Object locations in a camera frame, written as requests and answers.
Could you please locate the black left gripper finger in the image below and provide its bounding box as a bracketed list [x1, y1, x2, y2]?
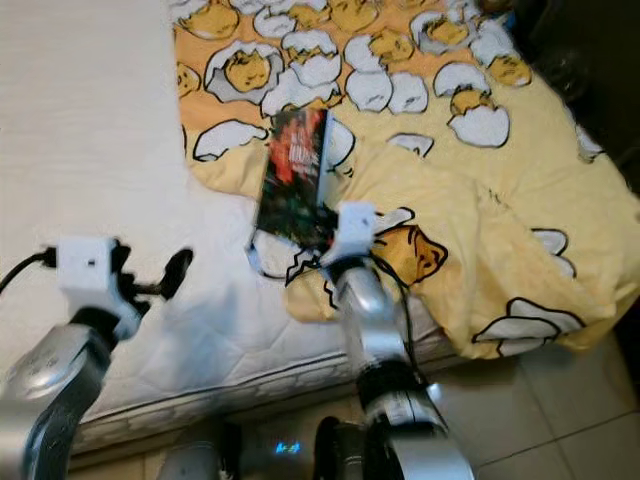
[164, 247, 195, 299]

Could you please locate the dark book with red cover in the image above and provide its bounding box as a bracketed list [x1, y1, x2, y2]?
[253, 107, 337, 251]

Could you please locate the yellow egg print quilt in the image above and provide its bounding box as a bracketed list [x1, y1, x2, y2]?
[172, 0, 640, 359]

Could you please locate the grey quilted mattress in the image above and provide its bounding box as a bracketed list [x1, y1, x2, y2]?
[75, 335, 451, 456]

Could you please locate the white quilted mattress pad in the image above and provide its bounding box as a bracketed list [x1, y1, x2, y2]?
[0, 0, 446, 456]

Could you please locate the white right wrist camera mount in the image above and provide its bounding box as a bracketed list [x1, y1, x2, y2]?
[325, 200, 380, 267]

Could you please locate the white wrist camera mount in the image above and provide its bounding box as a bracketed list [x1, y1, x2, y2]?
[57, 237, 141, 337]
[325, 200, 380, 267]

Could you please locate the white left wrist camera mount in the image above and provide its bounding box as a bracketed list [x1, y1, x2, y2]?
[57, 237, 141, 337]

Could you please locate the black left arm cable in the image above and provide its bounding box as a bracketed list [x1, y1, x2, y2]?
[0, 248, 61, 296]

